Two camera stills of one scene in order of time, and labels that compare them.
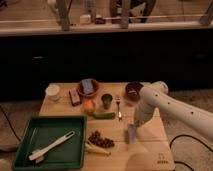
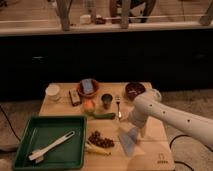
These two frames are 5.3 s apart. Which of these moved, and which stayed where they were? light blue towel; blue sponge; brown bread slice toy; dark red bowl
Moved: light blue towel
Stayed: brown bread slice toy; blue sponge; dark red bowl
